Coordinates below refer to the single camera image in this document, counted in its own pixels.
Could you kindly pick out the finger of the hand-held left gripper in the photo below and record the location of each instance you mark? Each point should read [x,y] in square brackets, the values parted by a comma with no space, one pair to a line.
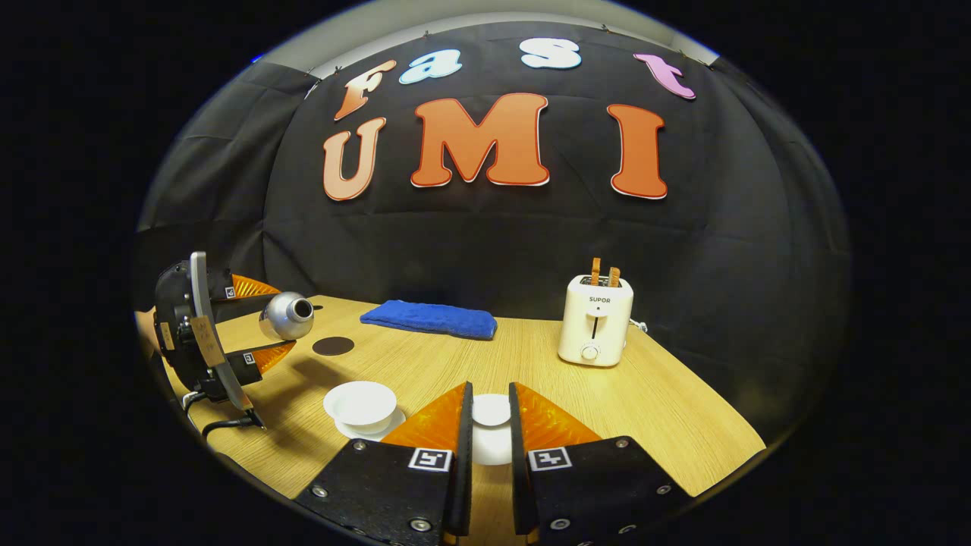
[254,360]
[246,292]

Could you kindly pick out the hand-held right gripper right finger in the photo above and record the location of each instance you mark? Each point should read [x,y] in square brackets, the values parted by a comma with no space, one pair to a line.
[517,455]

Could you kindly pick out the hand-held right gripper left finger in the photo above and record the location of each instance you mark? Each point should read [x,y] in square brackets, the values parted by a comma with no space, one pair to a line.
[465,455]

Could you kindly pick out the silver metal water bottle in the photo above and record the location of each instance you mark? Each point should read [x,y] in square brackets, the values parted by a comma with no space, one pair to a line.
[284,317]

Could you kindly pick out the dark round coaster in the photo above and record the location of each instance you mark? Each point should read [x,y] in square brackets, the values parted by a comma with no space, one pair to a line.
[333,346]

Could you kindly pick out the white teacup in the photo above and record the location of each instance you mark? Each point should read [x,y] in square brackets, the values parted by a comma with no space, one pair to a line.
[360,402]

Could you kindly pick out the blue folded towel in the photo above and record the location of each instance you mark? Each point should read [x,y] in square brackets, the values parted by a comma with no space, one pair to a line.
[428,317]

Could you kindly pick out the white toaster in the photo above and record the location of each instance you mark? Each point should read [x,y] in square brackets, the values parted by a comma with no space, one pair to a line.
[595,326]

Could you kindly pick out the brown toast slice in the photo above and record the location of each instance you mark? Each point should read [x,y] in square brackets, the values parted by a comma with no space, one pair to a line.
[613,277]
[595,271]

